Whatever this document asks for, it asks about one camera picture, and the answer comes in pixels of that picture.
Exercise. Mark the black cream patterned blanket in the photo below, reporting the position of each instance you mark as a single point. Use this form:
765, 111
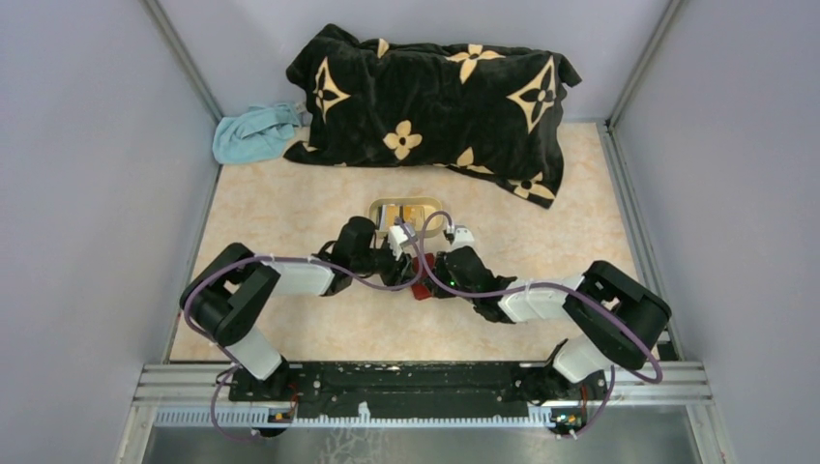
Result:
486, 111

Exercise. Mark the light blue cloth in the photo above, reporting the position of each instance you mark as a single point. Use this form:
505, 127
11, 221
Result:
259, 134

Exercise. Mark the red leather card holder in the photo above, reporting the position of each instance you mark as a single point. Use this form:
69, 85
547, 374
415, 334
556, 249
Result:
422, 289

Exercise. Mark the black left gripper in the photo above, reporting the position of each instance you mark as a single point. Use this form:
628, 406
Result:
395, 277

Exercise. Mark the aluminium frame rail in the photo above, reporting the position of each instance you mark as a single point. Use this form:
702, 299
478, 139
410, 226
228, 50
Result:
196, 394

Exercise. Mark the beige oval tray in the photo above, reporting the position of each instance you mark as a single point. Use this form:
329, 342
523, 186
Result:
431, 205

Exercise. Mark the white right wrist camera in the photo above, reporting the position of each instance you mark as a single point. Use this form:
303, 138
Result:
459, 236

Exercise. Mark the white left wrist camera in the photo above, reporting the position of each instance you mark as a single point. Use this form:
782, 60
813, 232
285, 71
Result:
400, 235

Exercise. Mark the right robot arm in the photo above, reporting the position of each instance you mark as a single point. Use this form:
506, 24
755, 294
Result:
620, 319

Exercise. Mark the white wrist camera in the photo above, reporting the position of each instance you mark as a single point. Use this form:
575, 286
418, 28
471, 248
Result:
400, 235
459, 236

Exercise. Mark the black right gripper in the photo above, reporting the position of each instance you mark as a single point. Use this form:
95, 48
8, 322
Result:
439, 263

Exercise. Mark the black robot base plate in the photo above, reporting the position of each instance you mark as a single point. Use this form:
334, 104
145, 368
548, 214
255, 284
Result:
415, 390

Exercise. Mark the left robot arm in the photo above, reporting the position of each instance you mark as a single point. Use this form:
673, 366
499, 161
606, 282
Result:
225, 300

